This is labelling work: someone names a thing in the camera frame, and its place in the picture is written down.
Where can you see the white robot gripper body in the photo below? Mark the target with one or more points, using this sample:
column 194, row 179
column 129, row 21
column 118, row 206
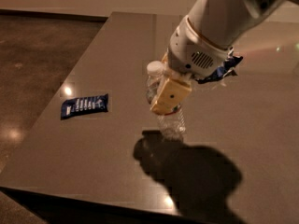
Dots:
column 195, row 52

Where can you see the clear plastic water bottle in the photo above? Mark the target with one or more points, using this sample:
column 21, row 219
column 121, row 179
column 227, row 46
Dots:
column 170, row 122

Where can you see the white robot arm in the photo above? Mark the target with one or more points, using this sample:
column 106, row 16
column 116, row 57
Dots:
column 222, row 22

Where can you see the crumpled blue chip bag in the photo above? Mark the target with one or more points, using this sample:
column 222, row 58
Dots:
column 226, row 69

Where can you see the small blue snack packet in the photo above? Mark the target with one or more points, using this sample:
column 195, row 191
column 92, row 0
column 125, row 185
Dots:
column 84, row 105

